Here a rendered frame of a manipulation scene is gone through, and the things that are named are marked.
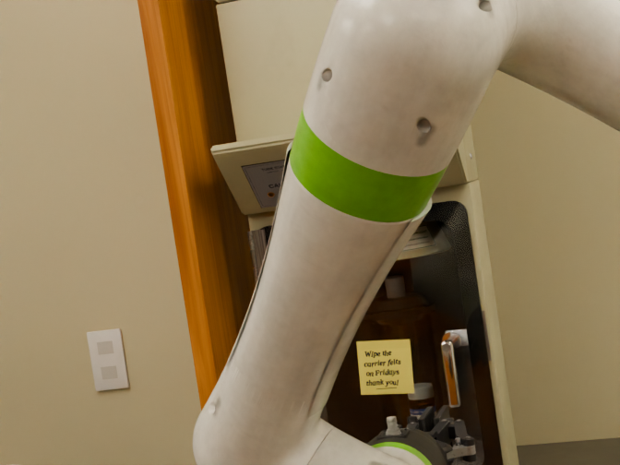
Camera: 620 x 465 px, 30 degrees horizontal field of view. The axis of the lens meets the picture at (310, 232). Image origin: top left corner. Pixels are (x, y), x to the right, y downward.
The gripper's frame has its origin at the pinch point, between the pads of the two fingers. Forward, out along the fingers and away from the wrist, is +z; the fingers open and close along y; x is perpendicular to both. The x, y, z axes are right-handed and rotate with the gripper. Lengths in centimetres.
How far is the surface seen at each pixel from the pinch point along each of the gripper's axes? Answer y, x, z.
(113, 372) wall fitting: 72, 1, 66
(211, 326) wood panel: 32.2, -12.4, 15.5
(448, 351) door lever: 0.1, -5.8, 16.9
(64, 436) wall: 85, 12, 66
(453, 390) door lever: 0.2, -0.4, 17.2
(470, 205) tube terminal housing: -4.5, -24.3, 23.2
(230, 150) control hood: 24.7, -35.9, 11.7
